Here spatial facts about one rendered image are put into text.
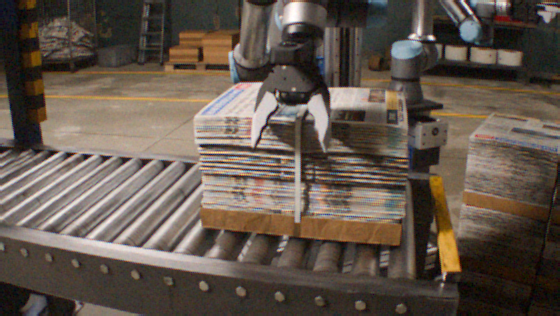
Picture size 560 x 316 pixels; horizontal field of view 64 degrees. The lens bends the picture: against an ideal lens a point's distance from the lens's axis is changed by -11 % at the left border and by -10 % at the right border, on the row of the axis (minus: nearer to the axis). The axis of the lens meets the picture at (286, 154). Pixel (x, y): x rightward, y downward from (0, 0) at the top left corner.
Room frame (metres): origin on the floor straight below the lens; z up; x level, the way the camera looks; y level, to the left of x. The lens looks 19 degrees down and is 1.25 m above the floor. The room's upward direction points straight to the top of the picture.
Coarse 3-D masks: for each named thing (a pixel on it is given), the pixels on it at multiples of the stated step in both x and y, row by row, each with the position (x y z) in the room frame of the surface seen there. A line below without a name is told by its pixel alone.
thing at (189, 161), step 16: (16, 144) 1.38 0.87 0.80; (32, 144) 1.38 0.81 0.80; (128, 160) 1.27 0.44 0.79; (144, 160) 1.26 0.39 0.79; (160, 160) 1.25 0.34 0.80; (176, 160) 1.24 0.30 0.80; (192, 160) 1.24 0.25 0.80; (416, 176) 1.12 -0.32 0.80; (416, 192) 1.10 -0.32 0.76; (416, 208) 1.10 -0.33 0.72; (432, 208) 1.10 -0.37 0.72
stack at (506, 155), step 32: (480, 128) 1.46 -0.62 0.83; (512, 128) 1.47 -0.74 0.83; (544, 128) 1.47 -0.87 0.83; (480, 160) 1.36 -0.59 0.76; (512, 160) 1.30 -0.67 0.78; (544, 160) 1.25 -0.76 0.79; (480, 192) 1.35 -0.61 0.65; (512, 192) 1.29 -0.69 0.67; (544, 192) 1.24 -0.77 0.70; (480, 224) 1.34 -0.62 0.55; (512, 224) 1.28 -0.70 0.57; (544, 224) 1.23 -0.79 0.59; (480, 256) 1.33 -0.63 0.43; (512, 256) 1.27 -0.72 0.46; (544, 256) 1.21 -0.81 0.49; (480, 288) 1.32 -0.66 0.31; (512, 288) 1.26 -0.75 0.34; (544, 288) 1.21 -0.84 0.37
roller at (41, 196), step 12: (96, 156) 1.27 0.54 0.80; (84, 168) 1.19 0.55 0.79; (60, 180) 1.09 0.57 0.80; (72, 180) 1.12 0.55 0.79; (36, 192) 1.01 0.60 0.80; (48, 192) 1.03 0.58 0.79; (24, 204) 0.94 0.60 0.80; (36, 204) 0.97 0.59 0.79; (0, 216) 0.87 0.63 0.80; (12, 216) 0.89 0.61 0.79
